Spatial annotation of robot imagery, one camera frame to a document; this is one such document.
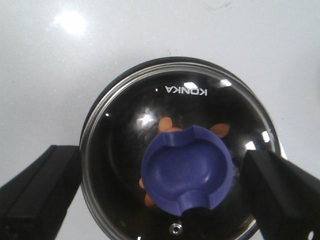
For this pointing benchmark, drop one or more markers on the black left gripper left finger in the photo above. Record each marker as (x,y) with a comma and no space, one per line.
(34,204)

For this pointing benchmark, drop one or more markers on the glass pot lid blue knob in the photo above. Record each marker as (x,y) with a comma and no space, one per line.
(180,150)

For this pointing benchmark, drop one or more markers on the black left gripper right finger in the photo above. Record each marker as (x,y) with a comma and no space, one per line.
(284,199)

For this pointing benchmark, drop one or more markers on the dark blue saucepan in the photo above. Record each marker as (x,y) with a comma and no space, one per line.
(112,82)

